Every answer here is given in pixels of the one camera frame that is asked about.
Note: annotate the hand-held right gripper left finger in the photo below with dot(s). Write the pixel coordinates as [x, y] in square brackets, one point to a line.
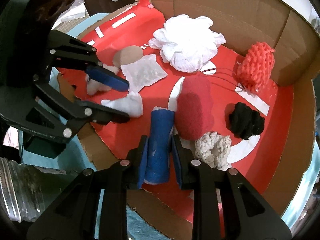
[142, 165]

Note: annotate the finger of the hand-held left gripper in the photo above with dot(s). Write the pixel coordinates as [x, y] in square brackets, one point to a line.
[107, 78]
[100, 112]

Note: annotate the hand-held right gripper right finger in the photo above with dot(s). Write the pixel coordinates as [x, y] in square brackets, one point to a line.
[177, 165]

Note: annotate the blue cloth roll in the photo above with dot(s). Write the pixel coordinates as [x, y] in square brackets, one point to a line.
[160, 142]

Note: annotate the white plush bunny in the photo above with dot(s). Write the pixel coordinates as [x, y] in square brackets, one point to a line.
[127, 55]

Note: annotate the white crochet scrunchie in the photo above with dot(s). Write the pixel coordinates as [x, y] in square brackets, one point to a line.
[212, 150]

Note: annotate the white sachet pouch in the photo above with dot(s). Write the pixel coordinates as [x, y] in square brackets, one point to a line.
[145, 71]

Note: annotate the black crochet scrunchie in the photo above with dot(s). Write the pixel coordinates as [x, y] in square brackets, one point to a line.
[245, 120]

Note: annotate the white mesh bath pouf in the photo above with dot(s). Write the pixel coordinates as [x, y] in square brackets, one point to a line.
[185, 42]

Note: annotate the cardboard box with red lining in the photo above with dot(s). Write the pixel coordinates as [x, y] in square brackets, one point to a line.
[287, 130]

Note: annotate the red knitted mesh ball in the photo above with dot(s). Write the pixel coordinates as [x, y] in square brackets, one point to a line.
[257, 65]

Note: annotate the white paper sheets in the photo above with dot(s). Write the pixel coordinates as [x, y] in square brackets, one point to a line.
[72, 12]

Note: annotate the large glass jar metal lid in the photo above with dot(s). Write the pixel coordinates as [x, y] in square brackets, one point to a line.
[22, 187]

